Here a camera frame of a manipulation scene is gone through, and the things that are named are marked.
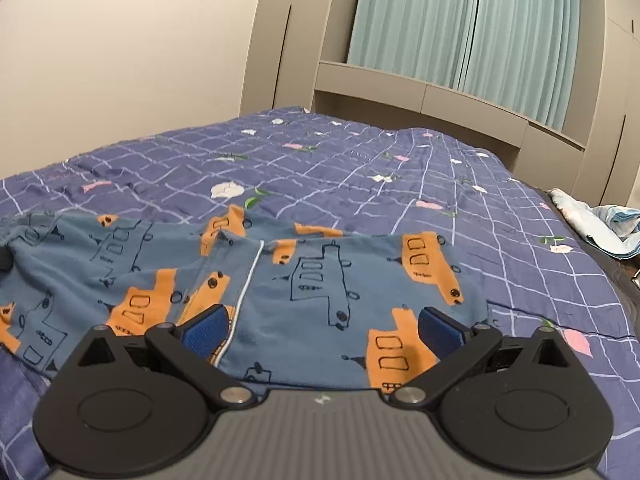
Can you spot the purple checked quilt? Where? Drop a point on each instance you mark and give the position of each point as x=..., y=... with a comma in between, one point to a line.
x=350, y=170

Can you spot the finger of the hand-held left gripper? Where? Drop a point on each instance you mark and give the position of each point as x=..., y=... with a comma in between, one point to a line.
x=4, y=258

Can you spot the blue pants with orange cars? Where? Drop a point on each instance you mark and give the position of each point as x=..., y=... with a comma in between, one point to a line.
x=280, y=300

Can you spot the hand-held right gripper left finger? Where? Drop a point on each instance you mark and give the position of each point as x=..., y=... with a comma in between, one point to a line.
x=206, y=331

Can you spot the light blue crumpled cloth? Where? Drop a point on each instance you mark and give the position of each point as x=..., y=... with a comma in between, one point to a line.
x=595, y=225

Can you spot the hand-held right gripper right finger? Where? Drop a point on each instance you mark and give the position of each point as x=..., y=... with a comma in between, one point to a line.
x=439, y=331

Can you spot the teal curtain panel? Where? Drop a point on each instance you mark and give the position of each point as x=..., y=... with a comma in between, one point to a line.
x=525, y=40
x=415, y=15

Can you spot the beige wardrobe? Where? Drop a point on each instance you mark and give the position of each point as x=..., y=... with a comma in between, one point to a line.
x=280, y=40
x=612, y=110

